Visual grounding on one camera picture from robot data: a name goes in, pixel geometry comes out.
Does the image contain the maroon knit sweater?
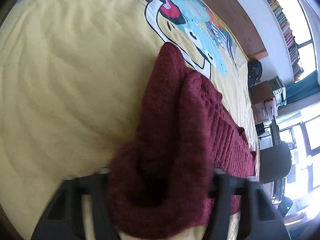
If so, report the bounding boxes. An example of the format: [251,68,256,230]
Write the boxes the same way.
[107,42,255,239]

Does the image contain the black chair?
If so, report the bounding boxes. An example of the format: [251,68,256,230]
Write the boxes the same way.
[259,143,292,184]

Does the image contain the wooden drawer chest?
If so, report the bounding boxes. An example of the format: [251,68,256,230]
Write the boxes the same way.
[249,81,278,124]

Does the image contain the grey printer boxes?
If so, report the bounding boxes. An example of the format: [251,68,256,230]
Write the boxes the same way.
[268,76,286,107]

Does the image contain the teal curtain right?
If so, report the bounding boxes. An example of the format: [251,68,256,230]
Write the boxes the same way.
[286,70,320,104]

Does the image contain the black backpack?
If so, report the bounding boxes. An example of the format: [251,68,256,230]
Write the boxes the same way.
[247,60,263,88]

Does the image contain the row of books shelf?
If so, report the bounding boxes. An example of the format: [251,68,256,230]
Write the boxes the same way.
[266,0,304,81]

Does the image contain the yellow printed bedspread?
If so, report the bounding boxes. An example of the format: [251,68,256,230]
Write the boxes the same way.
[1,0,258,239]

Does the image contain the wooden headboard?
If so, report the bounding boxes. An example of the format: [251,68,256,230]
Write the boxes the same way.
[203,0,268,60]

